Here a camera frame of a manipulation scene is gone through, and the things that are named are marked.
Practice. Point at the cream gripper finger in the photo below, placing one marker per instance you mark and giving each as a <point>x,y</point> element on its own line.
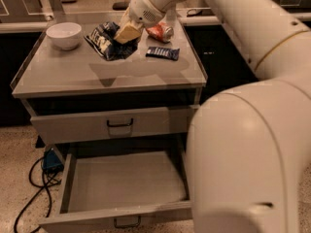
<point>122,18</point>
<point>128,31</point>

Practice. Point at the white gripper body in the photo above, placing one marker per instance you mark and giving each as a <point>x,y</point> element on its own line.
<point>143,11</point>

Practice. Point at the blue chip bag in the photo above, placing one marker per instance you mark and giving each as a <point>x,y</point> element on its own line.
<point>101,38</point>

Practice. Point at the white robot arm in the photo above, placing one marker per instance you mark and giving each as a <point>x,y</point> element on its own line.
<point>248,146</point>

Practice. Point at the grey drawer cabinet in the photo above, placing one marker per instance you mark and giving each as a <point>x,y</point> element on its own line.
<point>60,82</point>

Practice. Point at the grey top drawer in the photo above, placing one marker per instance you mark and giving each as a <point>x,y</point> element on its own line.
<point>83,127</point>

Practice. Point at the open grey middle drawer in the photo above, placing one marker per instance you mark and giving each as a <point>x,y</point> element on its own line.
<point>97,187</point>

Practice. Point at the red soda can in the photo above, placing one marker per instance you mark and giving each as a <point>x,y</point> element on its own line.
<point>161,32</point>

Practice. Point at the small blue snack packet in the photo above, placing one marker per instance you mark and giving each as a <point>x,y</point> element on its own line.
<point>164,53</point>

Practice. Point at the white ceramic bowl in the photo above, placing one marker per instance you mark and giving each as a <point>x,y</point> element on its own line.
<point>65,35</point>

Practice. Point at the blue power box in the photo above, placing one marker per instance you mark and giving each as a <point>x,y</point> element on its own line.
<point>51,162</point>

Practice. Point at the black top drawer handle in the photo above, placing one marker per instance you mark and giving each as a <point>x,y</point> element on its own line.
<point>115,125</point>

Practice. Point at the black drawer handle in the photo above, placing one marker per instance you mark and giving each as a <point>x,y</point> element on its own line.
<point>124,222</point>
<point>115,125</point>

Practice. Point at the black low wall cabinet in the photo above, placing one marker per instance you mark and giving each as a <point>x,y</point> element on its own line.
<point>223,64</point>

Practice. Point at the black middle drawer handle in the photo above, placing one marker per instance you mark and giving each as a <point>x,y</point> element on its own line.
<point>124,222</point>

